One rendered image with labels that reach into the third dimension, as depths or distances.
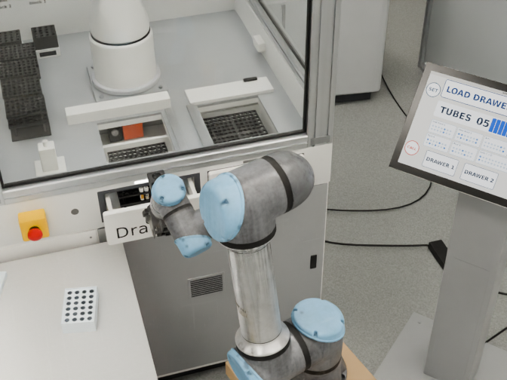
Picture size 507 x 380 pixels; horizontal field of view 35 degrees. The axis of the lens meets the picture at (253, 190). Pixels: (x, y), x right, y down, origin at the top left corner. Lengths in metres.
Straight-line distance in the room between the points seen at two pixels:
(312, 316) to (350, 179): 2.06
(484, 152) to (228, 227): 0.99
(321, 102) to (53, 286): 0.89
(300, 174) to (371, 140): 2.55
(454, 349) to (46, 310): 1.36
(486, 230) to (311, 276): 0.63
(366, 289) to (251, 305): 1.69
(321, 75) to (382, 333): 1.23
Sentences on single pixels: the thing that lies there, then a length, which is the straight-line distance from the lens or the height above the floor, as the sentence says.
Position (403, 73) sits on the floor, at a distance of 4.61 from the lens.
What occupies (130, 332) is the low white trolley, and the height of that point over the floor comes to 0.76.
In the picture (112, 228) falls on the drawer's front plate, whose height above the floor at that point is 0.88.
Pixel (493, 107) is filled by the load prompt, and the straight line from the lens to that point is 2.27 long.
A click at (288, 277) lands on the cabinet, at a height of 0.42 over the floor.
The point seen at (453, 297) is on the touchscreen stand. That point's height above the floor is 0.46.
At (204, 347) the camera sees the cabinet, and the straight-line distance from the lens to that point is 2.85.
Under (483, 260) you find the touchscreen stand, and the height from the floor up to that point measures 0.65.
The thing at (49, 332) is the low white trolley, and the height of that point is 0.76.
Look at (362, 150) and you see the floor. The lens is 3.98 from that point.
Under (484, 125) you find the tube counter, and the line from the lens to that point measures 2.27.
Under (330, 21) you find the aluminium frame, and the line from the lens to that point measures 2.18.
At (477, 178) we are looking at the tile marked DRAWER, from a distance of 2.25.
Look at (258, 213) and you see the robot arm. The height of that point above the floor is 1.39.
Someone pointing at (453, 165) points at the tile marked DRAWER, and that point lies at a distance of 2.27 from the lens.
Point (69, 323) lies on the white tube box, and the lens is 2.13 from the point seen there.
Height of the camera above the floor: 2.36
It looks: 39 degrees down
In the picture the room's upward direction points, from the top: 1 degrees counter-clockwise
